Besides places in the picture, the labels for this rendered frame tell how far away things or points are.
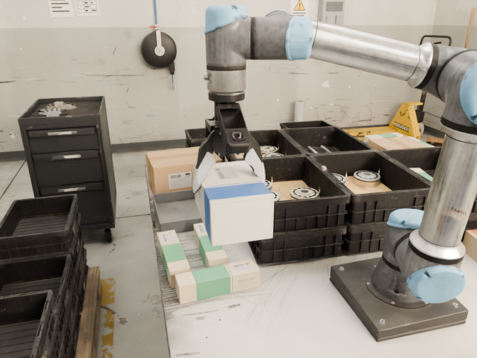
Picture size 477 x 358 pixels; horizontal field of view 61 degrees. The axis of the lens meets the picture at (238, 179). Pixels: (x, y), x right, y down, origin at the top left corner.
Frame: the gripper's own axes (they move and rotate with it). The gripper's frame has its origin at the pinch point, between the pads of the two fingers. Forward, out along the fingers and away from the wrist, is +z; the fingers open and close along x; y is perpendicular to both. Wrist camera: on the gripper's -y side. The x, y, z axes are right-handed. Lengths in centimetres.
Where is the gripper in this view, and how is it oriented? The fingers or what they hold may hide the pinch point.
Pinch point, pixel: (230, 191)
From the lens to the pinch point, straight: 83.3
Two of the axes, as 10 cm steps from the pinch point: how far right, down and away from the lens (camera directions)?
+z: 0.0, 9.3, 3.8
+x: -9.7, 1.0, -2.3
